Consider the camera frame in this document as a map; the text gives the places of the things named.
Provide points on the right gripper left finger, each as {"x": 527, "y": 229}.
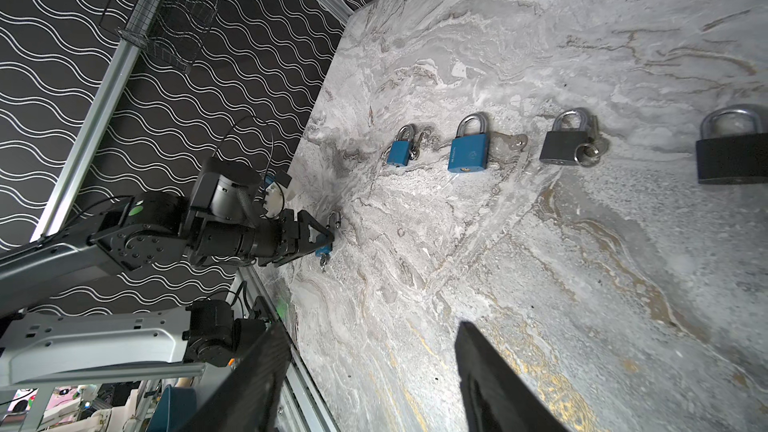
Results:
{"x": 248, "y": 399}

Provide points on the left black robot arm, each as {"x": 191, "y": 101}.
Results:
{"x": 220, "y": 220}

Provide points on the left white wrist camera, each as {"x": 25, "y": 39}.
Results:
{"x": 280, "y": 189}

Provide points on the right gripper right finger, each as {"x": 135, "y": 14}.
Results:
{"x": 494, "y": 397}

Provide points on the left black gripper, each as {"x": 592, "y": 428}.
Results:
{"x": 294, "y": 226}

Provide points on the black padlock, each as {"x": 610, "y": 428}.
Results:
{"x": 574, "y": 140}
{"x": 733, "y": 159}

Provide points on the blue padlock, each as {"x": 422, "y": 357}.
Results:
{"x": 323, "y": 253}
{"x": 406, "y": 146}
{"x": 475, "y": 145}

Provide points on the black wire basket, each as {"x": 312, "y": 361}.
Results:
{"x": 170, "y": 32}

